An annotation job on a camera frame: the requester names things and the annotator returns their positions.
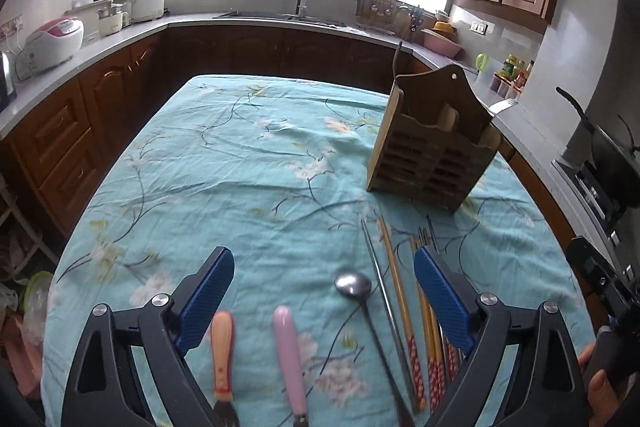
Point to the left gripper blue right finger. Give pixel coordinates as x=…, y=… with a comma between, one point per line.
x=450, y=296

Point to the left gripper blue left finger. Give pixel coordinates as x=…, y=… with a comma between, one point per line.
x=197, y=298

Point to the orange handled fork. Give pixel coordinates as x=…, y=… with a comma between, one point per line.
x=221, y=332

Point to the pink handled knife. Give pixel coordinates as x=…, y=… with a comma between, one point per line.
x=289, y=360

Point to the metal spoon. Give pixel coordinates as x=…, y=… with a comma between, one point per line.
x=357, y=286

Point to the red dotted wooden chopstick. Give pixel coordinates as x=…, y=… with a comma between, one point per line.
x=413, y=354

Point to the person's right hand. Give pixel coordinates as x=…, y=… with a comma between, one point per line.
x=602, y=399

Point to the floral teal tablecloth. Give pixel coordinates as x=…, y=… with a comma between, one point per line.
x=276, y=170

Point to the wooden utensil holder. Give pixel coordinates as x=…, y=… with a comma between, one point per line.
x=435, y=140

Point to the lower wooden counter cabinets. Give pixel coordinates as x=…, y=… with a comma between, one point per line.
x=58, y=143

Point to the condiment bottles set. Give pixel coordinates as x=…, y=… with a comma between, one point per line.
x=510, y=80

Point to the green cup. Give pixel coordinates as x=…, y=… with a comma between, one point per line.
x=481, y=62

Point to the pink basin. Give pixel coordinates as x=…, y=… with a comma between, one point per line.
x=440, y=44

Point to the steel electric kettle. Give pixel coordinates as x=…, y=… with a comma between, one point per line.
x=7, y=86

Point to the white red rice cooker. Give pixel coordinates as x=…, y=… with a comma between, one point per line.
x=53, y=43

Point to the black wok with handle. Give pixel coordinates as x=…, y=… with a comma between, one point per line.
x=617, y=170

